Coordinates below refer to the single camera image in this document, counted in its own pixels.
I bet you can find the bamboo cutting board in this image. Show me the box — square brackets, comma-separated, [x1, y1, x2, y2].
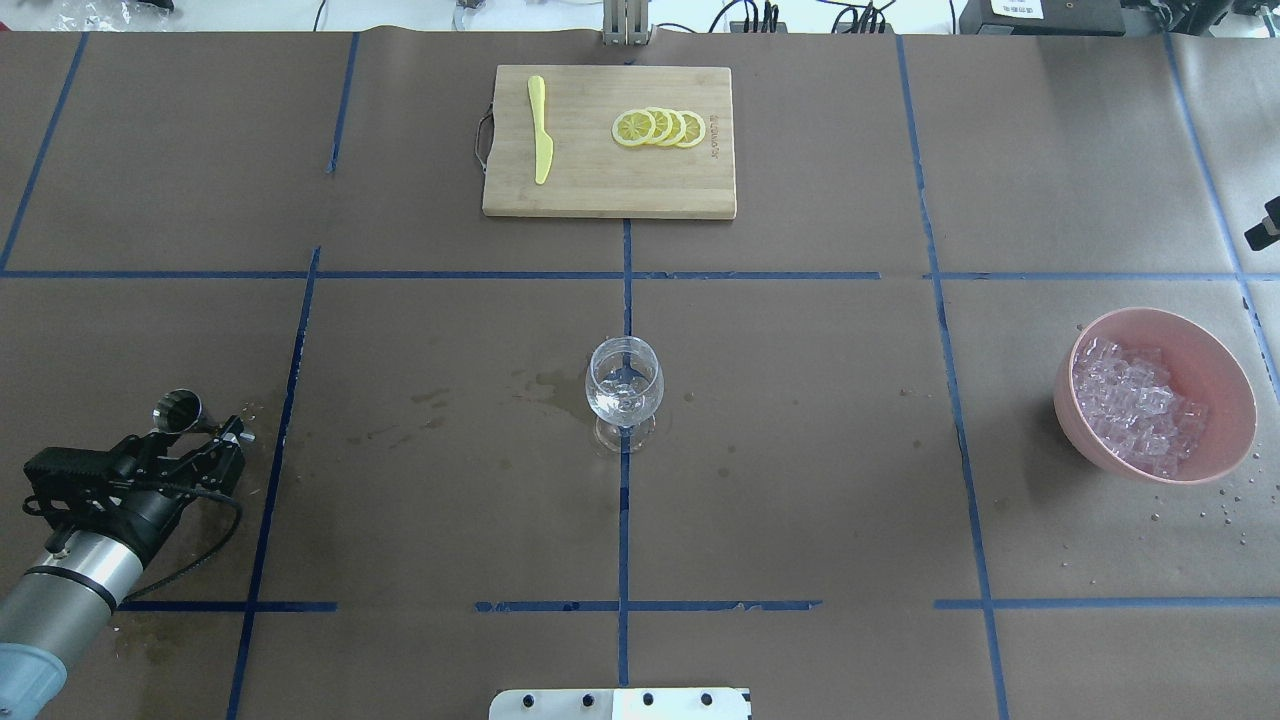
[483, 64, 739, 220]

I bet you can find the clear ice cubes pile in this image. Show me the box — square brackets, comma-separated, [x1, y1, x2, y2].
[1071, 337, 1210, 480]

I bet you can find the aluminium frame post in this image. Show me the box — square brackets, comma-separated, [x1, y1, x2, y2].
[602, 0, 653, 47]

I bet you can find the yellow plastic knife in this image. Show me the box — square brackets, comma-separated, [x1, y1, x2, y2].
[527, 76, 556, 186]

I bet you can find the pink bowl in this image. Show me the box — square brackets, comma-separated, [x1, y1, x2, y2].
[1051, 307, 1260, 486]

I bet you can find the lemon slice front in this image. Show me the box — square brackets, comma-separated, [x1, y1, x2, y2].
[611, 109, 658, 147]

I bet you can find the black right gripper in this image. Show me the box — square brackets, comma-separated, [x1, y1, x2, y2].
[1244, 196, 1280, 251]

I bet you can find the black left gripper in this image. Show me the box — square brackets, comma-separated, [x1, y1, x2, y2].
[23, 416, 256, 527]

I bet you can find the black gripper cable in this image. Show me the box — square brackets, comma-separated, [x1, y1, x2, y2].
[115, 486, 244, 606]

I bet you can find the lemon slice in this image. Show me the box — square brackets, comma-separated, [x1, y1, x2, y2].
[611, 109, 658, 147]
[675, 110, 707, 149]
[644, 108, 676, 146]
[658, 109, 687, 147]

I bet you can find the clear wine glass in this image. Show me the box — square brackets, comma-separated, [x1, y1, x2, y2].
[585, 336, 666, 455]

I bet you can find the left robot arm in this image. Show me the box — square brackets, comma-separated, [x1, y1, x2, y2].
[1, 415, 253, 719]

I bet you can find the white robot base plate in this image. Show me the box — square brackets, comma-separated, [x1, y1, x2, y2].
[488, 687, 753, 719]

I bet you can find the steel jigger cup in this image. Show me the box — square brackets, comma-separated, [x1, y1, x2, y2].
[152, 388, 221, 436]

